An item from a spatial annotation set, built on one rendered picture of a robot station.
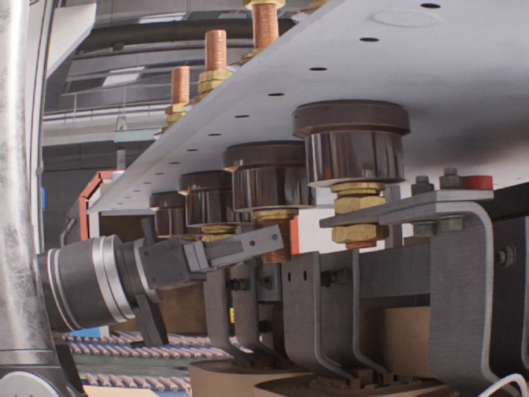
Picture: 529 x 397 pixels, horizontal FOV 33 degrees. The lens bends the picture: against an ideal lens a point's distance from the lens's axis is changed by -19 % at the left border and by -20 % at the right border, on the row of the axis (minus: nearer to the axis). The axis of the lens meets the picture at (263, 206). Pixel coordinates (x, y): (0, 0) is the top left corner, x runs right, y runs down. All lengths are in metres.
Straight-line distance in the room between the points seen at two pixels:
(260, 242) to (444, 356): 0.43
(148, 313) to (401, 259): 0.31
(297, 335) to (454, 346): 0.45
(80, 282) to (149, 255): 0.10
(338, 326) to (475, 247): 0.48
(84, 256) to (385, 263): 0.35
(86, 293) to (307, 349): 0.26
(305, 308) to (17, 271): 0.35
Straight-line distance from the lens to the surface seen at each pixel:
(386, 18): 0.59
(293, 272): 1.20
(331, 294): 1.22
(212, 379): 1.52
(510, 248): 0.76
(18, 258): 1.07
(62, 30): 11.97
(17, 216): 1.08
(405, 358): 1.13
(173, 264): 1.14
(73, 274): 1.18
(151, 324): 1.18
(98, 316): 1.19
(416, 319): 1.10
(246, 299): 1.60
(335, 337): 1.21
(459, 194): 0.71
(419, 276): 0.98
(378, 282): 1.09
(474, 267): 0.74
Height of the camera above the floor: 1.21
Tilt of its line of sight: 4 degrees up
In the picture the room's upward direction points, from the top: 3 degrees counter-clockwise
